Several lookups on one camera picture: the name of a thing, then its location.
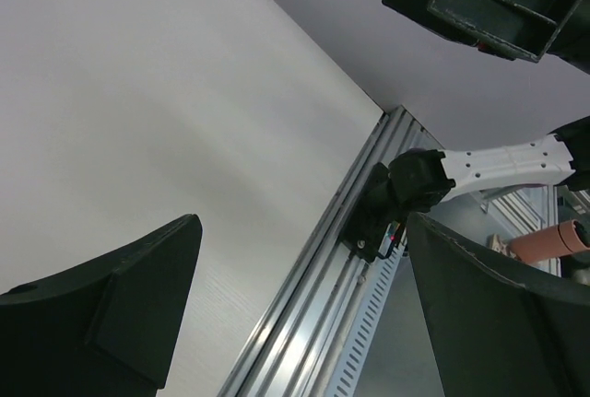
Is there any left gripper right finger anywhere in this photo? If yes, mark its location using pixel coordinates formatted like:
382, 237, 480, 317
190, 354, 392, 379
407, 213, 589, 396

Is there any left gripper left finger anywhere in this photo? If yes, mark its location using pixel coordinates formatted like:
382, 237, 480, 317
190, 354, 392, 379
1, 214, 202, 396

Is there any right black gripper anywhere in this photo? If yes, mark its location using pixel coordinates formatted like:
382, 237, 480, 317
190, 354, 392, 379
428, 0, 589, 75

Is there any perforated cable tray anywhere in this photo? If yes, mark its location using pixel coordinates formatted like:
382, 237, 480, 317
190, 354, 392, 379
324, 246, 405, 396

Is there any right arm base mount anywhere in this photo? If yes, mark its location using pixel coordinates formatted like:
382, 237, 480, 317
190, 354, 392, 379
338, 162, 406, 263

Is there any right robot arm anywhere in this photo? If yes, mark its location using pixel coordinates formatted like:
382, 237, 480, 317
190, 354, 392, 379
382, 0, 589, 213

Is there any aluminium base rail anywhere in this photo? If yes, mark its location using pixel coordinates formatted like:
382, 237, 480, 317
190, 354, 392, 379
219, 107, 436, 396

